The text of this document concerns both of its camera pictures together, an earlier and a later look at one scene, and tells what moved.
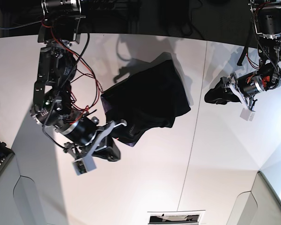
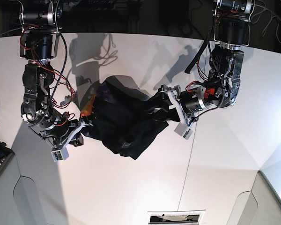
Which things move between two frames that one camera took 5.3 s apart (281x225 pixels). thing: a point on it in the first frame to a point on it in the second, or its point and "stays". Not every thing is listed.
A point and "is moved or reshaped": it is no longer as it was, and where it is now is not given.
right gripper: (248, 98) to (188, 103)
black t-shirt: (153, 97) is moved or reshaped
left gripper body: (86, 137) to (60, 136)
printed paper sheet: (175, 217) stays
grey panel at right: (261, 206) stays
